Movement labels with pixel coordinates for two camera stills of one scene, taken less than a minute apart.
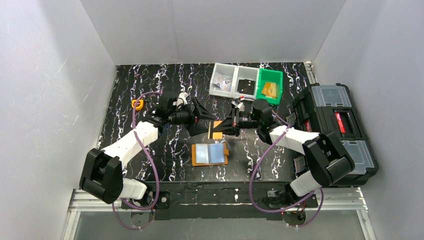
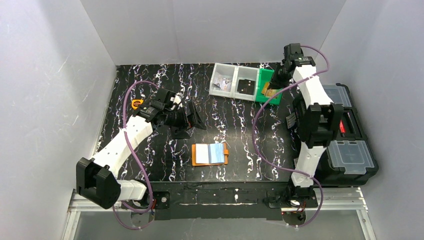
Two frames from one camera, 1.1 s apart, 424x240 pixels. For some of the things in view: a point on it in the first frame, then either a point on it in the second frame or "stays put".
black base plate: [215, 201] stays put
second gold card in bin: [271, 90] stays put
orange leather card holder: [211, 153] stays put
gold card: [217, 135] -> [264, 88]
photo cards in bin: [224, 82] stays put
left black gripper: [193, 116] -> [191, 117]
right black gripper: [235, 120] -> [278, 78]
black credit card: [246, 86] stays put
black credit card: [250, 85] stays put
